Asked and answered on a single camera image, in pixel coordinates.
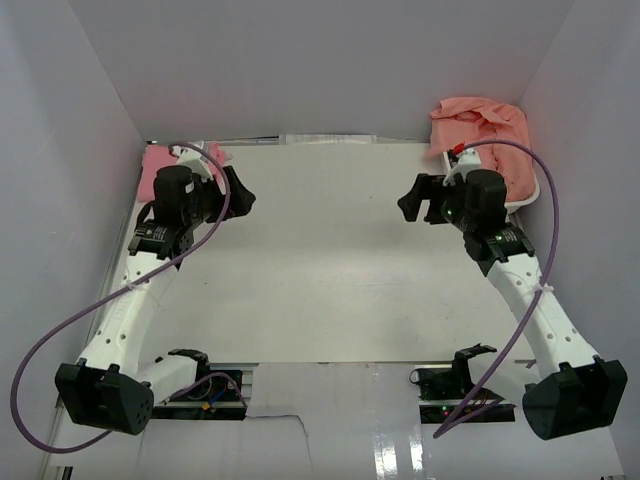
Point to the pink t shirt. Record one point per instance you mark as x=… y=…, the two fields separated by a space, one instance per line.
x=157 y=162

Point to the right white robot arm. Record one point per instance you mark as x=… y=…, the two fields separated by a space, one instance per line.
x=578 y=390

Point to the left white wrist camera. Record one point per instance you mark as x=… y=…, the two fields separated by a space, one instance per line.
x=193 y=160

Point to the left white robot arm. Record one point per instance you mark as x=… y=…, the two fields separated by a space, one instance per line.
x=109 y=387

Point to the white plastic basket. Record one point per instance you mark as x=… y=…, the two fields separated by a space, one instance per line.
x=511 y=206

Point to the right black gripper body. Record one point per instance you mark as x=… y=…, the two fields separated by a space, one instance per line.
x=446 y=205

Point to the salmon orange t shirt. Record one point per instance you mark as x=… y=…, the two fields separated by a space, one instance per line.
x=472 y=119

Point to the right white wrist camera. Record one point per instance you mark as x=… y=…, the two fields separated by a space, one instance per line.
x=461 y=160

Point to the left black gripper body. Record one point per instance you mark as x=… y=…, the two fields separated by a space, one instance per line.
x=209 y=204

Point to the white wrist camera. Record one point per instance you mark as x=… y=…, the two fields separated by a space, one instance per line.
x=193 y=160
x=461 y=160

